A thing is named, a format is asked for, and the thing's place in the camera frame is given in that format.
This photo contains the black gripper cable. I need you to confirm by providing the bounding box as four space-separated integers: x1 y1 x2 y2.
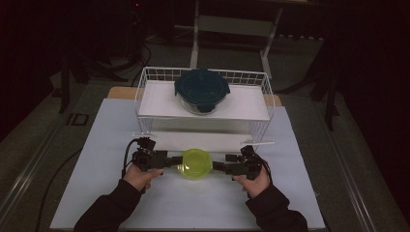
255 154 275 187
121 138 140 179

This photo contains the bundle of black cables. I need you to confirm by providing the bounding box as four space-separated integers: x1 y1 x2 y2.
96 42 153 88

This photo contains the dark device with red light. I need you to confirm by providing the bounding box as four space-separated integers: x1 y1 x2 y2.
127 0 146 43

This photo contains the small yellow-green plastic container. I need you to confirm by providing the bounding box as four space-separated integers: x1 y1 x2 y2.
178 148 214 181

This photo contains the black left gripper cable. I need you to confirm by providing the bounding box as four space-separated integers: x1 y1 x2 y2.
121 138 140 179

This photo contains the person's left hand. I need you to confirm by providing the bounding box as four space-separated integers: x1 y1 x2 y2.
123 162 165 194

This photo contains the dark floor socket plate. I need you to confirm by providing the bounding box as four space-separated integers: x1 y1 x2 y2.
66 112 90 128

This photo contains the pale table mat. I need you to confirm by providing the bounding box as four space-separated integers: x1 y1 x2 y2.
49 98 327 230

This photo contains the metal floor rail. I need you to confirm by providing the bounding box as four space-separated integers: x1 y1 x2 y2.
315 101 373 232
0 105 75 223

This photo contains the black floor cable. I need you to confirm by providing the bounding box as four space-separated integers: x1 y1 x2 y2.
33 147 84 232

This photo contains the white metal desk frame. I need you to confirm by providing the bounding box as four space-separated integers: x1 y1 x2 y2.
189 0 284 80

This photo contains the round container with dark-blue lid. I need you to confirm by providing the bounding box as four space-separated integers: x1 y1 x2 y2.
173 68 232 116

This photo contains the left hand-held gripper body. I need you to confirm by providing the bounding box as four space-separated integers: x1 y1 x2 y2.
130 130 169 173

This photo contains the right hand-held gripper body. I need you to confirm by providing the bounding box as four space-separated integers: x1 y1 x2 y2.
224 140 276 181

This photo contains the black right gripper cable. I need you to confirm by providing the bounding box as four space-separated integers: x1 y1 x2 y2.
255 154 275 187

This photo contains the white wire shelf rack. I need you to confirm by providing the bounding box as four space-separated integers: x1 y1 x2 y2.
132 66 276 154

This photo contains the person's right hand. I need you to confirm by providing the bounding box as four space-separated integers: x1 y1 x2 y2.
232 163 273 199

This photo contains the black metal stand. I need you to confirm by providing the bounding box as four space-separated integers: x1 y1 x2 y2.
308 61 341 131
58 47 86 114

